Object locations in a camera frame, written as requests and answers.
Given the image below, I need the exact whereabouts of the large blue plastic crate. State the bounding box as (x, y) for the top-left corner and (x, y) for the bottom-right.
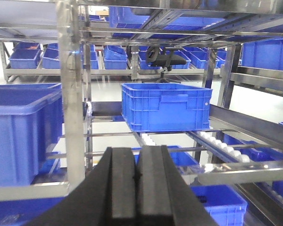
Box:
(121, 83), (212, 132)

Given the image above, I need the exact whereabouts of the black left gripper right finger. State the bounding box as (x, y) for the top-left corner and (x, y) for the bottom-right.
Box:
(137, 145), (217, 226)

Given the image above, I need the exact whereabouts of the steel shelving rack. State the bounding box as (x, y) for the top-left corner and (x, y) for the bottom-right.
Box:
(0, 0), (283, 226)

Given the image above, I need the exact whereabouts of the white roller conveyor track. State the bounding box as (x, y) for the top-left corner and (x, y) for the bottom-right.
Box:
(197, 131), (251, 163)

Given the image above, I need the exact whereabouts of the black office chair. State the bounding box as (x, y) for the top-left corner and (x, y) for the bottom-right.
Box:
(142, 46), (187, 83)

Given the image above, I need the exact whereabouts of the small blue bin far left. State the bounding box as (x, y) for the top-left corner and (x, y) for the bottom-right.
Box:
(9, 49), (41, 69)

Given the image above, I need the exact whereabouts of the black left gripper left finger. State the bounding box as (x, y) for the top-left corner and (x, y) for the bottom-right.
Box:
(26, 147), (136, 226)

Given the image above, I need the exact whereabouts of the blue crate left shelf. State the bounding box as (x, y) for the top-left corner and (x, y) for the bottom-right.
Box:
(0, 83), (63, 186)

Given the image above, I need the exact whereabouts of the small blue bin tilted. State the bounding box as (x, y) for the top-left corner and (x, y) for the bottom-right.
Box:
(103, 45), (127, 70)

